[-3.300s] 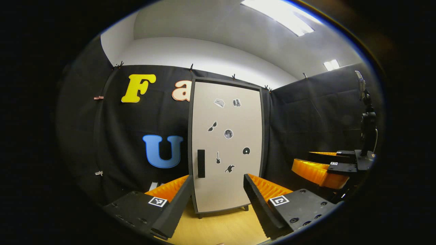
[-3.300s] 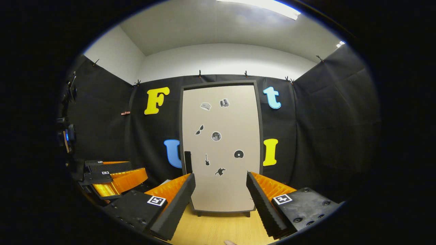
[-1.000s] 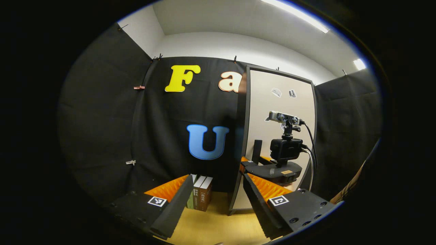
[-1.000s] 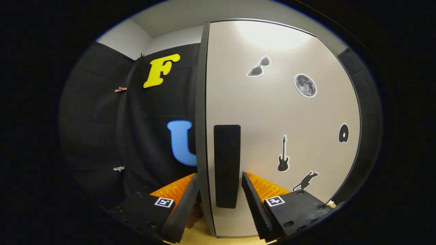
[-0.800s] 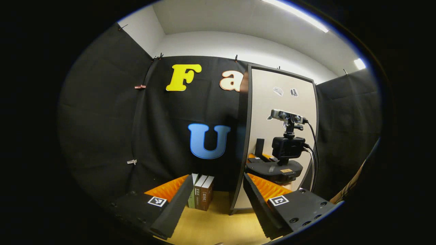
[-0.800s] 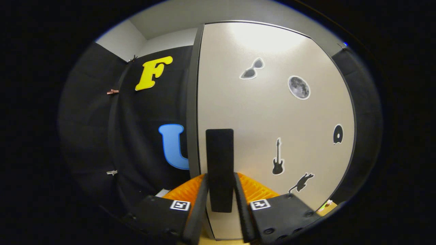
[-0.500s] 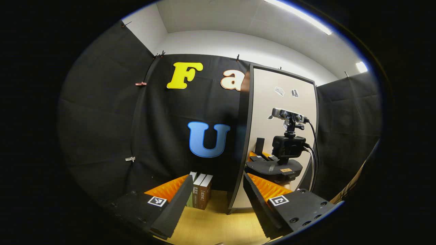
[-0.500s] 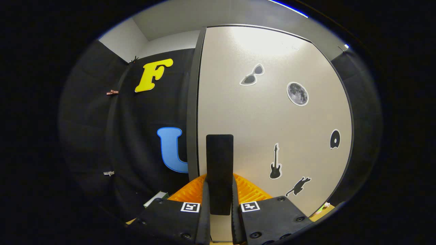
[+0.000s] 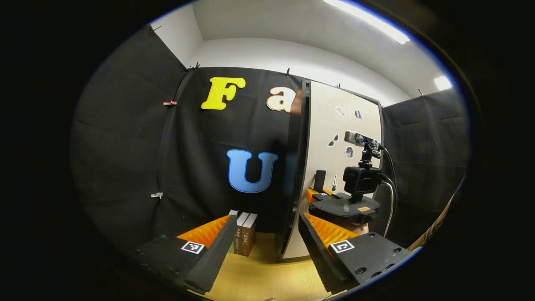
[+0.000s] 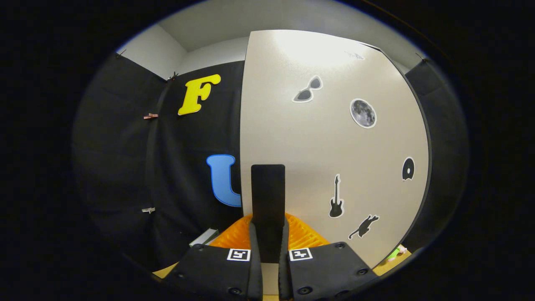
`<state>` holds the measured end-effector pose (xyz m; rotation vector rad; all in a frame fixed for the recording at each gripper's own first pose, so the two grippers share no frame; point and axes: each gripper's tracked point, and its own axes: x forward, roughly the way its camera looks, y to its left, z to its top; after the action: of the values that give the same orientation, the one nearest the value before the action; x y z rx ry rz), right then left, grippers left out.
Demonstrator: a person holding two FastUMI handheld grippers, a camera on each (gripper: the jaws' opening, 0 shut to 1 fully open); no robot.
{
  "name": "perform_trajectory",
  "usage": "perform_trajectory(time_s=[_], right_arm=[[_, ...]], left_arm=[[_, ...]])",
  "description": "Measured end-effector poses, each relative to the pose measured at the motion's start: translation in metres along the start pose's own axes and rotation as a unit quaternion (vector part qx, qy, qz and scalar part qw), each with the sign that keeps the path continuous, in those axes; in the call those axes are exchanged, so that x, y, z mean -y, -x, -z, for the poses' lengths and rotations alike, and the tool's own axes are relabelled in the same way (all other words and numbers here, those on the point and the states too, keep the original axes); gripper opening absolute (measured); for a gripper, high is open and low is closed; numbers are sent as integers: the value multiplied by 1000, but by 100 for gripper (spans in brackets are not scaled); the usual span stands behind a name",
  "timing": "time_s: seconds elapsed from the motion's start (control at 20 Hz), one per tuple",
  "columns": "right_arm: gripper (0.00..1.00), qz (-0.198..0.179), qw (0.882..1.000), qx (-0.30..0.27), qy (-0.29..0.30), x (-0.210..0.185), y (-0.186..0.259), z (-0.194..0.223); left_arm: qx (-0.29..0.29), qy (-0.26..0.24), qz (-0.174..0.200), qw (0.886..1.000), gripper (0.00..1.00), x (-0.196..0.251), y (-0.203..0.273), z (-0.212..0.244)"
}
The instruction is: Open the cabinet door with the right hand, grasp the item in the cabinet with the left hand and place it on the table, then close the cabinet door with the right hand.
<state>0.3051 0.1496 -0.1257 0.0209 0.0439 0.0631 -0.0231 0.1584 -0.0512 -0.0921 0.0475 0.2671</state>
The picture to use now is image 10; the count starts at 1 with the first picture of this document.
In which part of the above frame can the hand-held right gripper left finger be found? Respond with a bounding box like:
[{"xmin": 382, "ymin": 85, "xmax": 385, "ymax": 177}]
[{"xmin": 161, "ymin": 214, "xmax": 263, "ymax": 301}]

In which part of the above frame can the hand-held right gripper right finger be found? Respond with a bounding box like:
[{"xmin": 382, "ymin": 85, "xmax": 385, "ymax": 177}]
[{"xmin": 278, "ymin": 213, "xmax": 379, "ymax": 301}]

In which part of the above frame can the black door handle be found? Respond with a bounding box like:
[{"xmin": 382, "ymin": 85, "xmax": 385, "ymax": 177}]
[{"xmin": 251, "ymin": 164, "xmax": 286, "ymax": 264}]

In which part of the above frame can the beige cabinet door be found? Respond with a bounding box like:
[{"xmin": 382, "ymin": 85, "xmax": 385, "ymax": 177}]
[{"xmin": 239, "ymin": 29, "xmax": 431, "ymax": 295}]

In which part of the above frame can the white flat packet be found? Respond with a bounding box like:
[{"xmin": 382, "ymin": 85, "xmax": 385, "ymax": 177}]
[{"xmin": 189, "ymin": 228, "xmax": 219, "ymax": 248}]

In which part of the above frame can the white green toy figure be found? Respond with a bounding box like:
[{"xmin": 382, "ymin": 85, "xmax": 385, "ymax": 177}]
[{"xmin": 385, "ymin": 245, "xmax": 408, "ymax": 263}]

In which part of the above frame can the black backdrop cloth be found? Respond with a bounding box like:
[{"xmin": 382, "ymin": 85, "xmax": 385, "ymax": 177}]
[{"xmin": 71, "ymin": 52, "xmax": 471, "ymax": 272}]

